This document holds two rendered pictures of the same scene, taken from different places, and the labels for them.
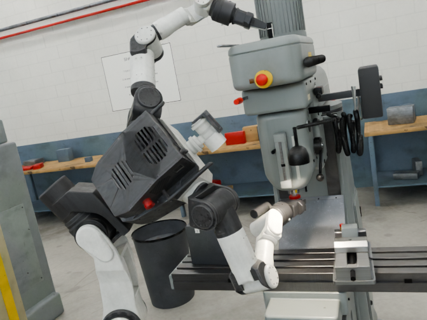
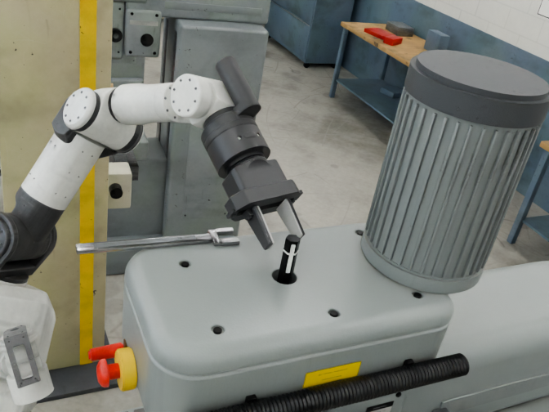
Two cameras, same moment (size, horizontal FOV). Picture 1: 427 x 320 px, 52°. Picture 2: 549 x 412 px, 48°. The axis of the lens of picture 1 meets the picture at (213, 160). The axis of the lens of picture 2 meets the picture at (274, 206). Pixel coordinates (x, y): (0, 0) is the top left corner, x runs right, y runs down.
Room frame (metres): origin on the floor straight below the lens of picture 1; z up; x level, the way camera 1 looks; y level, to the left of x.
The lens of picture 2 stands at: (1.11, -0.75, 2.43)
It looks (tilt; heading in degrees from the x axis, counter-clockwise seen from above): 30 degrees down; 40
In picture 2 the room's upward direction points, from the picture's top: 10 degrees clockwise
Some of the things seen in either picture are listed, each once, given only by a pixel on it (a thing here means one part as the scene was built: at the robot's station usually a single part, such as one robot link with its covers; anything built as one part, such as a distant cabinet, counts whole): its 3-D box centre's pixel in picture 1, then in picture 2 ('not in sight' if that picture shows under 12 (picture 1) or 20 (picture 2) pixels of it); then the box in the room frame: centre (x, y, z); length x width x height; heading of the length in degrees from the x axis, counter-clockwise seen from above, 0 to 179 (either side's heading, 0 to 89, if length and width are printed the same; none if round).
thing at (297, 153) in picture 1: (298, 154); not in sight; (1.46, -0.29, 1.49); 0.07 x 0.07 x 0.06
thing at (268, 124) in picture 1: (288, 147); not in sight; (1.71, -0.30, 1.47); 0.21 x 0.19 x 0.32; 69
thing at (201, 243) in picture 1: (215, 239); not in sight; (1.87, 0.06, 1.08); 0.22 x 0.12 x 0.20; 66
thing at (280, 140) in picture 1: (283, 160); not in sight; (1.60, -0.26, 1.45); 0.04 x 0.04 x 0.21; 69
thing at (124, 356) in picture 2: (264, 79); (125, 369); (1.49, -0.22, 1.76); 0.06 x 0.02 x 0.06; 69
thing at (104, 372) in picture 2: (262, 79); (109, 372); (1.47, -0.21, 1.76); 0.04 x 0.03 x 0.04; 69
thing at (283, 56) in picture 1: (275, 61); (284, 315); (1.72, -0.31, 1.81); 0.47 x 0.26 x 0.16; 159
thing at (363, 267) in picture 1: (351, 250); not in sight; (1.60, -0.48, 1.04); 0.35 x 0.15 x 0.11; 161
